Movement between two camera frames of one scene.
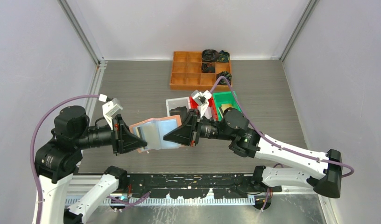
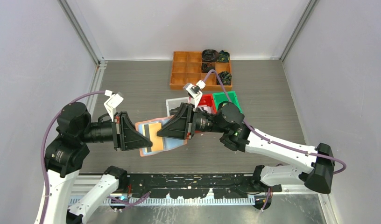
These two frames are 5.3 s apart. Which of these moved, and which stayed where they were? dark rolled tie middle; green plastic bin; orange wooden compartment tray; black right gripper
Moved: black right gripper
Stayed: dark rolled tie middle; green plastic bin; orange wooden compartment tray
